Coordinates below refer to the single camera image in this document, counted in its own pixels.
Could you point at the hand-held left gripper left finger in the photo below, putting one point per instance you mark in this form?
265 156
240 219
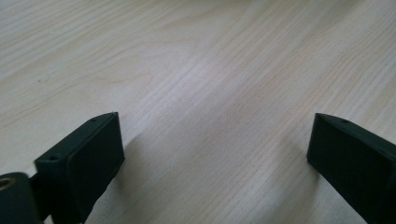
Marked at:
84 161

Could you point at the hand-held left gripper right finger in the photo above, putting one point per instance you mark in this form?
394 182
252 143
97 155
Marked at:
351 158

